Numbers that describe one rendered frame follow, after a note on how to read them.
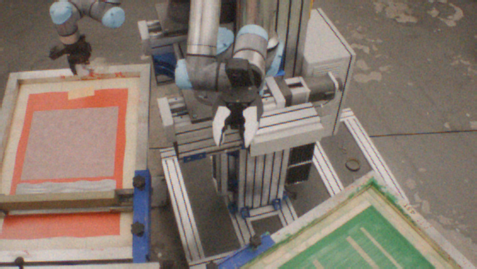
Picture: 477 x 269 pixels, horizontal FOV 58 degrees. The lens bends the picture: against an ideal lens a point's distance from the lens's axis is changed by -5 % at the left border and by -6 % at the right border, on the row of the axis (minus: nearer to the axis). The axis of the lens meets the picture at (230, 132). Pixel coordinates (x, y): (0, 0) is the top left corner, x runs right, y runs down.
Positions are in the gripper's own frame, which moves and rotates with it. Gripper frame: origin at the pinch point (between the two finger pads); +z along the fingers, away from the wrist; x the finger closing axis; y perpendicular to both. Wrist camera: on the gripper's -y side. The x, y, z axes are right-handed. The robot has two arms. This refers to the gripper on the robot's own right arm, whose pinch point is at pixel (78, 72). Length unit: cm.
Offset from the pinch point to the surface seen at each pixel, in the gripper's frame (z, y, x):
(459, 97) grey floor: 127, 246, 70
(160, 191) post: 115, 20, 1
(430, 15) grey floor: 144, 266, 180
